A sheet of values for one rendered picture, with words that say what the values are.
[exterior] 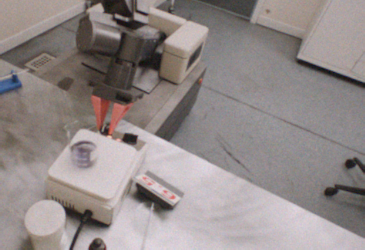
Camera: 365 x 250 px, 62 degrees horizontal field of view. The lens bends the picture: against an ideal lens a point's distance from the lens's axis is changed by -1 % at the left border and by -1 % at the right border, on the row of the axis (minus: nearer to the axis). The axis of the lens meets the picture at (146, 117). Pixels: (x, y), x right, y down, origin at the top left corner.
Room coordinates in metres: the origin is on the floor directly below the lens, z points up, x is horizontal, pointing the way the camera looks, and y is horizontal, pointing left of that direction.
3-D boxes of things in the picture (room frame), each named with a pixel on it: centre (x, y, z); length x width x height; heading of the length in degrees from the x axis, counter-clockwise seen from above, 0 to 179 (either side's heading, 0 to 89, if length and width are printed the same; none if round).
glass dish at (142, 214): (0.28, -0.04, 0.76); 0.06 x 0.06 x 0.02
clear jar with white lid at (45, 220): (0.21, 0.12, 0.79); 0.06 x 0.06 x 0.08
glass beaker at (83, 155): (0.32, 0.10, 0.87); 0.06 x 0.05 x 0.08; 87
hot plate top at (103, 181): (0.32, 0.08, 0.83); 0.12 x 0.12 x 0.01; 77
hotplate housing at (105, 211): (0.35, 0.07, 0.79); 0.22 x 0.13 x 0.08; 167
